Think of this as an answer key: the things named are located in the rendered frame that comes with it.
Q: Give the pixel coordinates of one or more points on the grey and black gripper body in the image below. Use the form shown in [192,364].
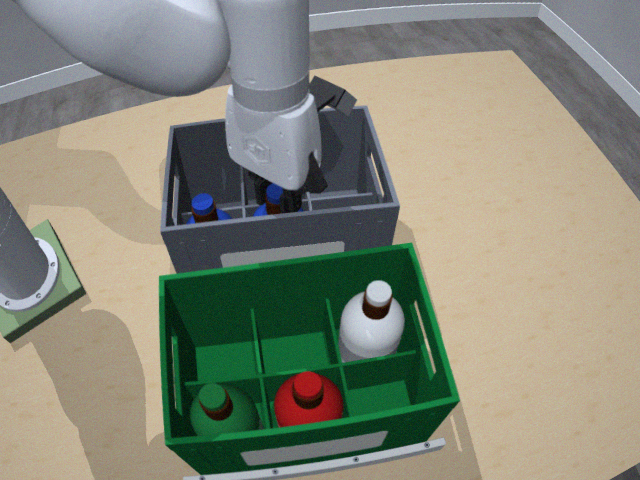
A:
[275,146]

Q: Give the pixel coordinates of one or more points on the white bottle with grey label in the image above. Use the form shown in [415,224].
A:
[369,327]

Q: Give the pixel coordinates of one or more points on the dark grey crate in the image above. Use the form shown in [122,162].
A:
[203,165]

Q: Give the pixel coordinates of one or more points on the blue bottle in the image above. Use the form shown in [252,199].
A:
[204,209]
[272,201]

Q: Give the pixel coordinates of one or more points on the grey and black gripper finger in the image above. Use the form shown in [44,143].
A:
[260,185]
[291,201]

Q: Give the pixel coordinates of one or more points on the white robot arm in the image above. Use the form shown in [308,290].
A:
[172,48]

